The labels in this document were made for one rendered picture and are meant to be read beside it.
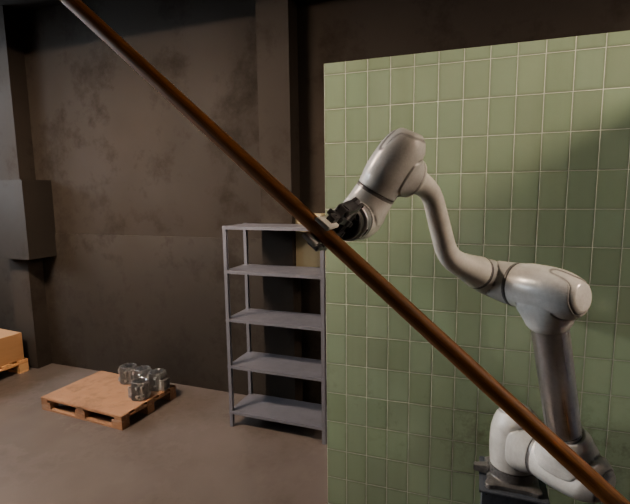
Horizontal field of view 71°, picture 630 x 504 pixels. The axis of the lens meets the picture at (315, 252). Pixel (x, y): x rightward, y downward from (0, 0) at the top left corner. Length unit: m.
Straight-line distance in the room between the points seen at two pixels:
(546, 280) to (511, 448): 0.67
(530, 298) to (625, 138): 0.92
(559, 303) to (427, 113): 1.04
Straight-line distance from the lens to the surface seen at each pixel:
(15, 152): 6.07
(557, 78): 2.06
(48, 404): 5.12
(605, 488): 0.91
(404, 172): 1.06
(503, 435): 1.77
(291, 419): 3.99
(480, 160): 2.00
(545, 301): 1.33
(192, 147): 4.65
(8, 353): 6.20
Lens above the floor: 2.02
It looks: 8 degrees down
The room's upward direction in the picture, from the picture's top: 1 degrees counter-clockwise
